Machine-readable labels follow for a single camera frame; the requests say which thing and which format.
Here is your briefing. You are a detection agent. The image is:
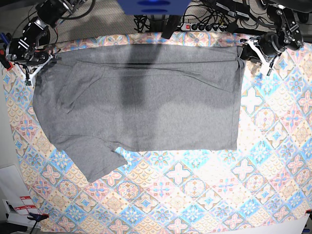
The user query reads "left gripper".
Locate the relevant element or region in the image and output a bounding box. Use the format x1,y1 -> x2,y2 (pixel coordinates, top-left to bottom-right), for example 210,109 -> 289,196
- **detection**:
237,33 -> 283,61

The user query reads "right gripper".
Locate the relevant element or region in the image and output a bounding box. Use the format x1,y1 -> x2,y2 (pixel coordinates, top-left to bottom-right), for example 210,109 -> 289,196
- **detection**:
14,47 -> 62,73

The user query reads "grey T-shirt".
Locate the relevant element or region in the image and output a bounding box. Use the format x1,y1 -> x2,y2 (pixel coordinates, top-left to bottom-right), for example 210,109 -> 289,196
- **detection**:
33,44 -> 245,182

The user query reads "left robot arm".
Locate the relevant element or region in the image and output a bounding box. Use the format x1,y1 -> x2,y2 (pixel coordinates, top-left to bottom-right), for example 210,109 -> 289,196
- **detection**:
241,0 -> 312,62

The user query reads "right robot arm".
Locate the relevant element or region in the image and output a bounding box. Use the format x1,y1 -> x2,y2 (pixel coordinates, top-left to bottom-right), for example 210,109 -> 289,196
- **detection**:
0,0 -> 95,70

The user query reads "red and black clamp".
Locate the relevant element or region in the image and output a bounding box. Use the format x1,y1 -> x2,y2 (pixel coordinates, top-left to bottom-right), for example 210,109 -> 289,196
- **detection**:
0,49 -> 13,71

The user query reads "white power strip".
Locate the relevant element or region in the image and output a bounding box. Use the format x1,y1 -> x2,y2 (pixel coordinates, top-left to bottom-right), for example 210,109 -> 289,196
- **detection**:
180,23 -> 227,33

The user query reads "blue spring clamp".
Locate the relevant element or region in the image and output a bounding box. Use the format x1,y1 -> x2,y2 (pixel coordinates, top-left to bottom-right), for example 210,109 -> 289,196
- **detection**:
27,213 -> 49,222

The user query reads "white box with red labels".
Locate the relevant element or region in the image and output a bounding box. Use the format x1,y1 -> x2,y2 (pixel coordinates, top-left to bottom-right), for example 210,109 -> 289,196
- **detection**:
2,196 -> 40,227

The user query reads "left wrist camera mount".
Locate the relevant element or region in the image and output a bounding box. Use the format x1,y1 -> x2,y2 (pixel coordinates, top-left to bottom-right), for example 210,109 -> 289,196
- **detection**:
243,38 -> 281,77

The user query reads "black centre post clamp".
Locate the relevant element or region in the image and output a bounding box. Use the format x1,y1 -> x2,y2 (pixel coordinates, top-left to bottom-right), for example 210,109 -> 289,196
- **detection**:
161,15 -> 181,39

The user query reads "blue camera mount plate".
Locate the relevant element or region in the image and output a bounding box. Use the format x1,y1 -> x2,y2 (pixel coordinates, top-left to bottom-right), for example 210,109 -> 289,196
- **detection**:
117,0 -> 191,15

